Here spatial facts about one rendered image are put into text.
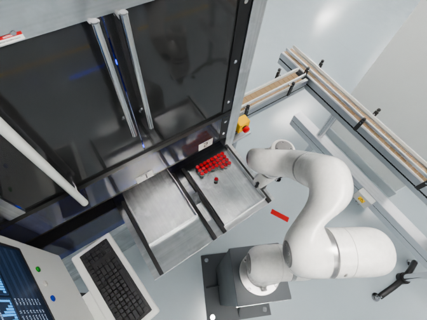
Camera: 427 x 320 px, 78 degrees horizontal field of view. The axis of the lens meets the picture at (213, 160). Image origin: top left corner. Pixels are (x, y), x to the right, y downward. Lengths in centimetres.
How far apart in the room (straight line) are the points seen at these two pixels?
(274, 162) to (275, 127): 196
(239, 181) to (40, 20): 109
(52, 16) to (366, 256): 76
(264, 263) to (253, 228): 138
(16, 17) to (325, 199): 68
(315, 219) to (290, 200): 189
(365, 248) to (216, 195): 90
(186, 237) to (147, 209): 24
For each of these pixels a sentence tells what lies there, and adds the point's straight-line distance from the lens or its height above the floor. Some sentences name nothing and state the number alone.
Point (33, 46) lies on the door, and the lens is 70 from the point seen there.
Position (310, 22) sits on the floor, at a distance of 423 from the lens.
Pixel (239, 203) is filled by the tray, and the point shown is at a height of 88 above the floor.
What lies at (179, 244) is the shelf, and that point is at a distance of 131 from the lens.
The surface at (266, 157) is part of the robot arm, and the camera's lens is 84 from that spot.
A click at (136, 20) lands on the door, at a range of 74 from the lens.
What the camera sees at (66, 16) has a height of 182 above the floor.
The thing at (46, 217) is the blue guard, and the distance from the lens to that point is 125.
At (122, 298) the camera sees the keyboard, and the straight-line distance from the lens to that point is 138.
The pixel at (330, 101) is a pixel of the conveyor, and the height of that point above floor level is 91.
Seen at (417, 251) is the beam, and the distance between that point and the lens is 221.
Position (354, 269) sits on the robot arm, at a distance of 61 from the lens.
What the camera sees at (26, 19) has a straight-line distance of 66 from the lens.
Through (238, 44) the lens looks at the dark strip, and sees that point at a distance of 98.
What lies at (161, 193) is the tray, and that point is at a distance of 139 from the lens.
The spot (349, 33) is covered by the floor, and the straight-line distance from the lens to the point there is 430.
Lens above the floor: 217
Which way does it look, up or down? 61 degrees down
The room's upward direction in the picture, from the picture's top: 8 degrees clockwise
